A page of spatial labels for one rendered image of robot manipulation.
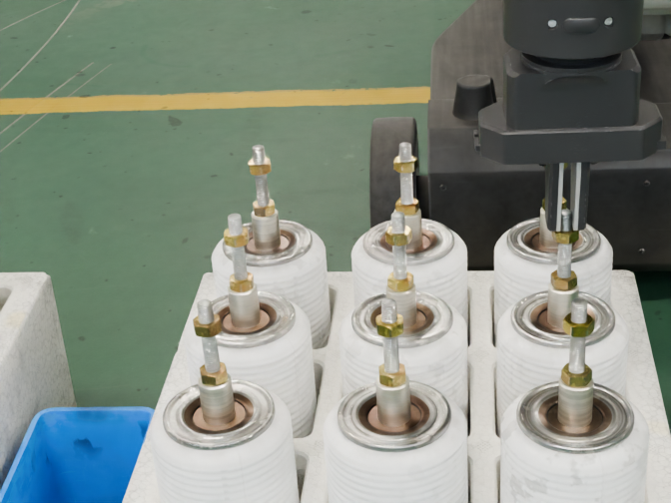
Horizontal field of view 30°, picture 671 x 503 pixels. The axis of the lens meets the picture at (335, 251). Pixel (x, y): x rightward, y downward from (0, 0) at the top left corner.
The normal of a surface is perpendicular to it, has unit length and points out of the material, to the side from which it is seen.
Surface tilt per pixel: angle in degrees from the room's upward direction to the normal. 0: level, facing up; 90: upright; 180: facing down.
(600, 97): 90
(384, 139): 18
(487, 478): 0
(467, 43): 0
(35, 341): 90
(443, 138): 45
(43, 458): 88
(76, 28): 0
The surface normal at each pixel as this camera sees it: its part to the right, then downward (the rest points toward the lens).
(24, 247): -0.06, -0.87
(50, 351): 0.99, -0.02
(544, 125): -0.04, 0.49
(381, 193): -0.13, -0.10
